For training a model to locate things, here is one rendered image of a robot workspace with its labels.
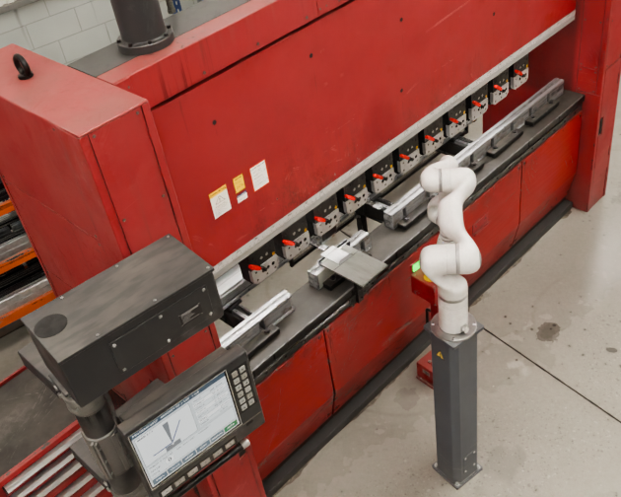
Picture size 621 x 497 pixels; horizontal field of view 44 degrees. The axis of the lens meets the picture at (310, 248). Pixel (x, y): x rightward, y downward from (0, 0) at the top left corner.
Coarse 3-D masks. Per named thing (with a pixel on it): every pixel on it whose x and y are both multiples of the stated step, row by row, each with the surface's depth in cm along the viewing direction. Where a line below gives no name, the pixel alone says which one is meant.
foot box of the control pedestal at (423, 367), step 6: (426, 354) 426; (420, 360) 423; (426, 360) 422; (420, 366) 421; (426, 366) 419; (420, 372) 425; (426, 372) 419; (432, 372) 415; (420, 378) 426; (426, 378) 423; (432, 378) 418; (426, 384) 424; (432, 384) 421
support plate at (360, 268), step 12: (348, 252) 365; (360, 252) 364; (324, 264) 360; (336, 264) 359; (348, 264) 358; (360, 264) 357; (372, 264) 356; (384, 264) 354; (348, 276) 351; (360, 276) 350; (372, 276) 349
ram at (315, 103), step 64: (384, 0) 322; (448, 0) 354; (512, 0) 394; (576, 0) 444; (256, 64) 283; (320, 64) 308; (384, 64) 338; (448, 64) 374; (512, 64) 417; (192, 128) 272; (256, 128) 295; (320, 128) 322; (384, 128) 355; (192, 192) 283; (256, 192) 308
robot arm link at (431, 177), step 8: (440, 160) 328; (448, 160) 323; (432, 168) 317; (440, 168) 321; (424, 176) 315; (432, 176) 313; (440, 176) 313; (424, 184) 315; (432, 184) 314; (440, 184) 313
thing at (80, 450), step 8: (152, 384) 287; (160, 384) 287; (144, 392) 284; (128, 400) 282; (136, 400) 282; (120, 408) 280; (80, 440) 271; (72, 448) 269; (80, 448) 268; (88, 448) 268; (80, 456) 265; (88, 456) 265; (88, 464) 262; (96, 464) 261; (96, 472) 259; (104, 480) 256
